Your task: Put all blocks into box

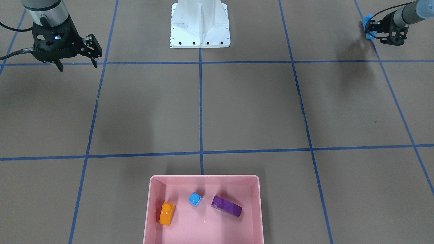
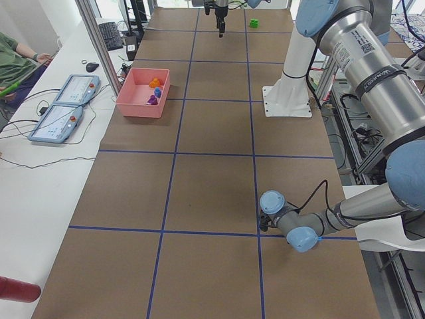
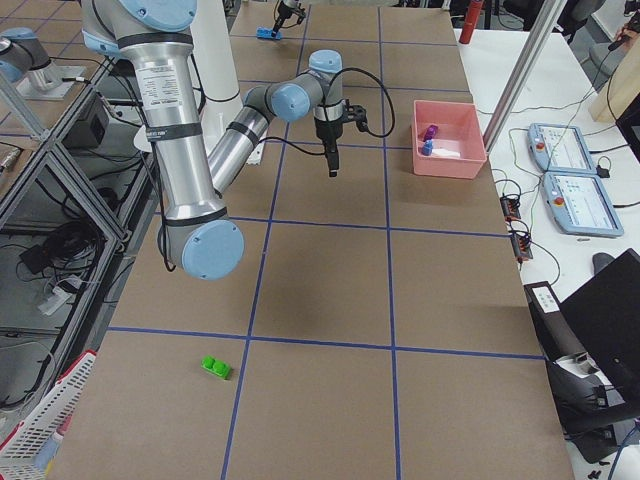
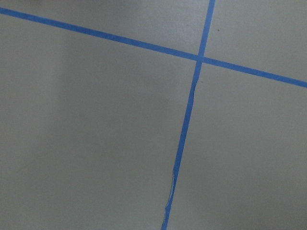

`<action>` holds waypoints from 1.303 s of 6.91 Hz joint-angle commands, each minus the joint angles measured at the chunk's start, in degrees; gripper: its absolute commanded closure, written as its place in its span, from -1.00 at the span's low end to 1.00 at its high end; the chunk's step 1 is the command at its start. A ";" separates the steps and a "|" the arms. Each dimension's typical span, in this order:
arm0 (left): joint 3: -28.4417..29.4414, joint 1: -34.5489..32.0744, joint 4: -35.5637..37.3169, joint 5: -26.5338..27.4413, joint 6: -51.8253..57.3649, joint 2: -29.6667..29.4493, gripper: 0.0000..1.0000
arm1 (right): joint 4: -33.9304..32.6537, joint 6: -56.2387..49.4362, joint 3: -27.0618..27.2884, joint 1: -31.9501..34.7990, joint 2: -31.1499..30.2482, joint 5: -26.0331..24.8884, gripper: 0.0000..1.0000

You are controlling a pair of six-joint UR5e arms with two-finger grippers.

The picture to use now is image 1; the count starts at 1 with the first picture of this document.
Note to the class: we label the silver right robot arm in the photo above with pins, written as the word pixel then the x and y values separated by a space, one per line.
pixel 46 13

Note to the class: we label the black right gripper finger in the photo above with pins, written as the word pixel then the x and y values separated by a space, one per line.
pixel 59 65
pixel 95 62

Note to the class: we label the white camera stand base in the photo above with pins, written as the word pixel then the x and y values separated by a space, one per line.
pixel 199 24

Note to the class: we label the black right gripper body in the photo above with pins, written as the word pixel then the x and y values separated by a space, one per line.
pixel 75 38

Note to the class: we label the long blue four-stud block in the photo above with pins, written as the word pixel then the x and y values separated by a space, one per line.
pixel 366 19

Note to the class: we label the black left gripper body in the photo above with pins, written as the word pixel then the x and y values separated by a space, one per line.
pixel 387 23

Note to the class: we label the purple toy block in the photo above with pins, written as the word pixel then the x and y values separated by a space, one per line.
pixel 226 206

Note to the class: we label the orange toy block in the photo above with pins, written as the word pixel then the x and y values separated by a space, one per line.
pixel 167 213

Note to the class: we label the pink plastic box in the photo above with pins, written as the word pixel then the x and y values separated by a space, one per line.
pixel 204 224

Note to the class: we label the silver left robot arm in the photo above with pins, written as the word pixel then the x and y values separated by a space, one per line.
pixel 410 13

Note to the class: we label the small blue toy block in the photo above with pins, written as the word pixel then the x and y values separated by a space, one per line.
pixel 195 199

